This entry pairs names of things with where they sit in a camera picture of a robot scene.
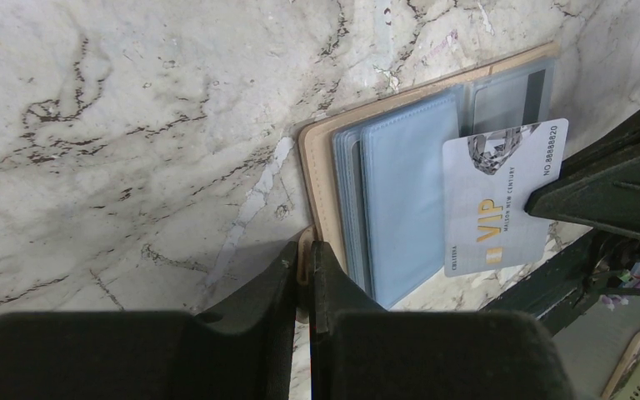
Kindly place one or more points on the black mounting base rail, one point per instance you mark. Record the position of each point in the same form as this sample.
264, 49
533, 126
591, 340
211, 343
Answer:
567, 284

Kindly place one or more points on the beige leather card holder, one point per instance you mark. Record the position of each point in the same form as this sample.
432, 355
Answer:
374, 174

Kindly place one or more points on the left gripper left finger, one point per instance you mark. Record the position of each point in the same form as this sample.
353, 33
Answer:
241, 348

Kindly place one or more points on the white VIP card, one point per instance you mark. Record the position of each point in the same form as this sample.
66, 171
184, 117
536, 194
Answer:
488, 179

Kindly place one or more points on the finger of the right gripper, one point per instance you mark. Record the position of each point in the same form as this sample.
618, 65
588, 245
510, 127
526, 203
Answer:
598, 186

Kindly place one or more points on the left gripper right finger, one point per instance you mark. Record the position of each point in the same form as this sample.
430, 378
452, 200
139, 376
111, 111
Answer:
361, 351

